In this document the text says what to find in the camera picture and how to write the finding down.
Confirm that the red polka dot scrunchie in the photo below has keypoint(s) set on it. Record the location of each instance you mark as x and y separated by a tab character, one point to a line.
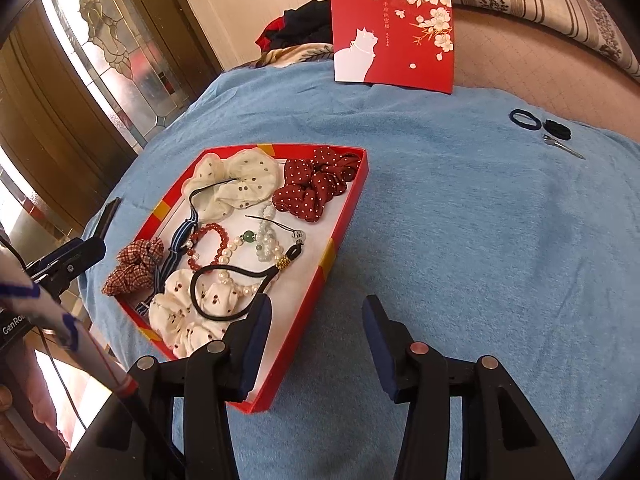
320	182

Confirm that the floral cloth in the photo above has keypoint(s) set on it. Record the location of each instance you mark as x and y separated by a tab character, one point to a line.
295	54

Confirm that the red box lid with cat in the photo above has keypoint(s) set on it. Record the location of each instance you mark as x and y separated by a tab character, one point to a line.
395	30

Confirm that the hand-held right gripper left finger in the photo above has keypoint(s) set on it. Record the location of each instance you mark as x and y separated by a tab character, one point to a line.
255	340

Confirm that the white cherry print scrunchie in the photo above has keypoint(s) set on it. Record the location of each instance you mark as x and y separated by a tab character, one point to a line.
190	310

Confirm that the stained glass door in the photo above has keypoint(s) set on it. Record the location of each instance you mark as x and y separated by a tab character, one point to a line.
90	85

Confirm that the red plaid scrunchie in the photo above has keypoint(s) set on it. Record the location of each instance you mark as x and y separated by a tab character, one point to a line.
132	265

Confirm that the small black hair clip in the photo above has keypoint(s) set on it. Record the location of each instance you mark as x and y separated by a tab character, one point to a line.
557	129

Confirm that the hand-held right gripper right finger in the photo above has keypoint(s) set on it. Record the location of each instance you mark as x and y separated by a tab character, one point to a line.
377	340

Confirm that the metal hair clip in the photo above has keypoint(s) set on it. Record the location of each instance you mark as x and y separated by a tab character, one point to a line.
562	145

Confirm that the red cardboard box tray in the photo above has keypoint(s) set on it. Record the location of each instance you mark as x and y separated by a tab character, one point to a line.
310	285

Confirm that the dark clothes pile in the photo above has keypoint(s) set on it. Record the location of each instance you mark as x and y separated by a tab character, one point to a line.
300	27

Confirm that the blue towel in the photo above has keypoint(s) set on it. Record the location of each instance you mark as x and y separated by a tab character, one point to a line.
450	260

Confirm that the pink sofa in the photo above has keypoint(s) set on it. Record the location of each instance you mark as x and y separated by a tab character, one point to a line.
525	65

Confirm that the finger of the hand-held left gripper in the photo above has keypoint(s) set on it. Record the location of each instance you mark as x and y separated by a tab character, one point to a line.
62	251
82	259

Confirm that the black smartphone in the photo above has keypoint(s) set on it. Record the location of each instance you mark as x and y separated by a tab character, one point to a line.
107	217

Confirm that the cream dotted scrunchie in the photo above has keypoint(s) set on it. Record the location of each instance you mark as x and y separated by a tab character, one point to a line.
235	177

